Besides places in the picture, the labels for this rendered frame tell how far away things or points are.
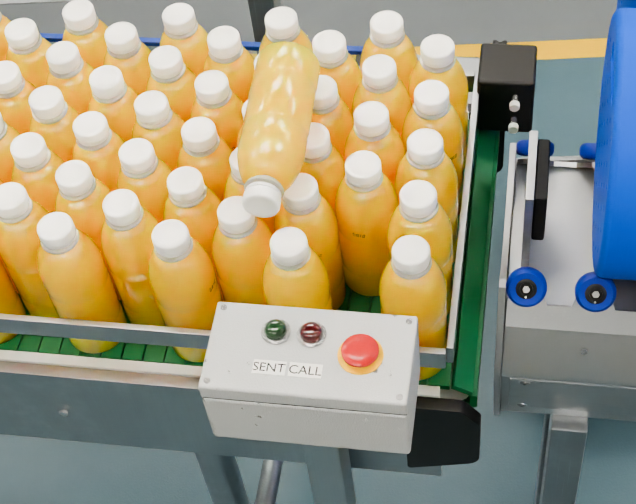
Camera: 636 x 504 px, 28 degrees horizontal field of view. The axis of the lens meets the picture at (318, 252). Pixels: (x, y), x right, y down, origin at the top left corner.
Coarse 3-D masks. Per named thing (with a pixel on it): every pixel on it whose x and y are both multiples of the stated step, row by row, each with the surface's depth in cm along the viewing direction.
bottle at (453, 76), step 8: (416, 64) 146; (424, 64) 144; (456, 64) 145; (416, 72) 145; (424, 72) 144; (432, 72) 143; (440, 72) 143; (448, 72) 144; (456, 72) 144; (464, 72) 146; (416, 80) 145; (424, 80) 144; (440, 80) 144; (448, 80) 144; (456, 80) 144; (464, 80) 146; (408, 88) 148; (448, 88) 144; (456, 88) 145; (464, 88) 146; (456, 96) 145; (464, 96) 147; (456, 104) 146; (464, 104) 148; (464, 112) 149; (464, 120) 150; (464, 128) 151; (464, 136) 152; (464, 144) 153; (464, 152) 155; (464, 160) 156
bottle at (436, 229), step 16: (400, 208) 132; (400, 224) 132; (416, 224) 131; (432, 224) 131; (448, 224) 133; (432, 240) 132; (448, 240) 134; (432, 256) 133; (448, 256) 136; (448, 272) 138; (448, 288) 140; (448, 304) 143
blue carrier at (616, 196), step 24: (624, 24) 124; (624, 48) 122; (624, 72) 120; (600, 96) 144; (624, 96) 119; (600, 120) 141; (624, 120) 119; (600, 144) 138; (624, 144) 119; (600, 168) 135; (624, 168) 119; (600, 192) 132; (624, 192) 120; (600, 216) 129; (624, 216) 121; (600, 240) 127; (624, 240) 123; (600, 264) 128; (624, 264) 126
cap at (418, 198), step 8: (408, 184) 131; (416, 184) 131; (424, 184) 131; (400, 192) 130; (408, 192) 130; (416, 192) 130; (424, 192) 130; (432, 192) 130; (400, 200) 130; (408, 200) 130; (416, 200) 130; (424, 200) 129; (432, 200) 129; (408, 208) 129; (416, 208) 129; (424, 208) 129; (432, 208) 130; (416, 216) 130; (424, 216) 130
